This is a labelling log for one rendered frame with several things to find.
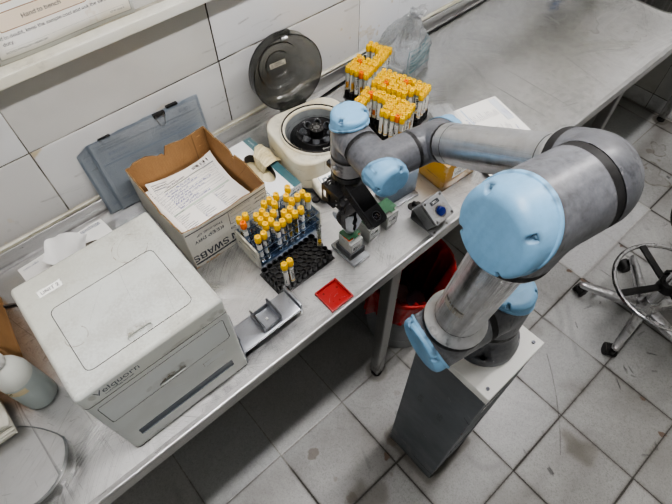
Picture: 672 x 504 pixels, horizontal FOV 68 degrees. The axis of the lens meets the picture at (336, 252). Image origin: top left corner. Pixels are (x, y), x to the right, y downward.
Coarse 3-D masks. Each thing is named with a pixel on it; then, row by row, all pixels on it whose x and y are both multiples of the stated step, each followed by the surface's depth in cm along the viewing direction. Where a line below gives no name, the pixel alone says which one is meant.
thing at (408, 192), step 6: (414, 174) 134; (408, 180) 134; (414, 180) 136; (408, 186) 136; (414, 186) 138; (402, 192) 136; (408, 192) 138; (414, 192) 139; (378, 198) 139; (384, 198) 136; (390, 198) 135; (396, 198) 137; (402, 198) 138; (408, 198) 138; (396, 204) 137; (402, 204) 138
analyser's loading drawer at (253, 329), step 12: (276, 300) 117; (288, 300) 117; (264, 312) 115; (276, 312) 112; (288, 312) 115; (240, 324) 113; (252, 324) 113; (264, 324) 113; (276, 324) 113; (240, 336) 112; (252, 336) 112; (264, 336) 112
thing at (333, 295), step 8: (336, 280) 123; (328, 288) 123; (336, 288) 123; (344, 288) 122; (320, 296) 122; (328, 296) 122; (336, 296) 122; (344, 296) 122; (352, 296) 121; (328, 304) 120; (336, 304) 120
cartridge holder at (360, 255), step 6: (336, 240) 130; (336, 246) 128; (342, 252) 127; (348, 252) 125; (354, 252) 125; (360, 252) 127; (366, 252) 127; (348, 258) 126; (354, 258) 126; (360, 258) 126; (366, 258) 127; (354, 264) 125
